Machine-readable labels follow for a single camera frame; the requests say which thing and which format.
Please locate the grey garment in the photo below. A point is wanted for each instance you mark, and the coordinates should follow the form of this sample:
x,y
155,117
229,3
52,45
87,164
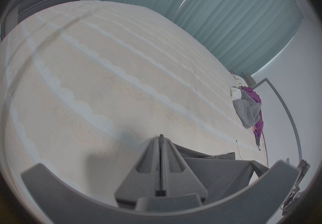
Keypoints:
x,y
247,112

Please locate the dark lace garment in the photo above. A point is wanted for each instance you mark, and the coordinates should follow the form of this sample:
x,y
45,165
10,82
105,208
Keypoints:
x,y
258,142

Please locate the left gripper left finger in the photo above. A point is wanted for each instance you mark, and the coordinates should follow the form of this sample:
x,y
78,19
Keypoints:
x,y
130,182

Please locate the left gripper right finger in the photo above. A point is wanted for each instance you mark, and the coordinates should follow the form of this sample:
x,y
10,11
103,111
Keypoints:
x,y
191,182

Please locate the grey bedside table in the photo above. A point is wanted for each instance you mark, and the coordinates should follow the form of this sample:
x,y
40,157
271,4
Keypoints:
x,y
248,77

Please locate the purple satin garment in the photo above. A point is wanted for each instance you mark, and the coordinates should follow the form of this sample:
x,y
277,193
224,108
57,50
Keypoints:
x,y
255,96

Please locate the pink garment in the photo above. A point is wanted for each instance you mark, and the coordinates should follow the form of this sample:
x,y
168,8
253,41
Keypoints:
x,y
254,129

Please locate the bed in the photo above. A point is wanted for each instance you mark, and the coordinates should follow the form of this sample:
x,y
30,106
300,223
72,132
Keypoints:
x,y
113,67

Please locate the black T-shirt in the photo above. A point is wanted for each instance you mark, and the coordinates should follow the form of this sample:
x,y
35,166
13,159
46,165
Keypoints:
x,y
213,172

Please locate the white printed pillow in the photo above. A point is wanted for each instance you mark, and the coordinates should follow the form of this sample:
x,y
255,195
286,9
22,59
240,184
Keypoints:
x,y
239,80

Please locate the white garment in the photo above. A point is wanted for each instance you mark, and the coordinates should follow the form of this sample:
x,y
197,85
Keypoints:
x,y
236,93

